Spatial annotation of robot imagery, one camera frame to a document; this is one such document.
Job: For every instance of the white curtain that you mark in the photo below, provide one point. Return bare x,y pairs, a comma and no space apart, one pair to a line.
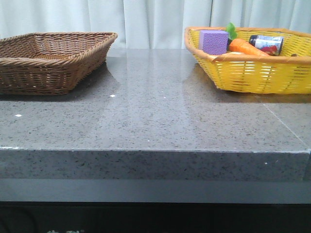
149,24

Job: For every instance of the dark labelled can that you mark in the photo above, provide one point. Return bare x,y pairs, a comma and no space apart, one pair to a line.
272,45

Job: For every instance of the yellow woven basket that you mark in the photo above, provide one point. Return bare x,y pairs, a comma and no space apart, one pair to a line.
289,73

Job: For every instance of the orange toy carrot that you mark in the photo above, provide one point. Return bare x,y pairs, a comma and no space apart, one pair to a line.
236,44

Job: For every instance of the brown wicker basket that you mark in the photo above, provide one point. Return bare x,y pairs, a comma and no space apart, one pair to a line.
50,63

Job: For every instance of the purple foam block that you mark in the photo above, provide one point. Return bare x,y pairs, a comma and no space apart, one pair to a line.
213,42

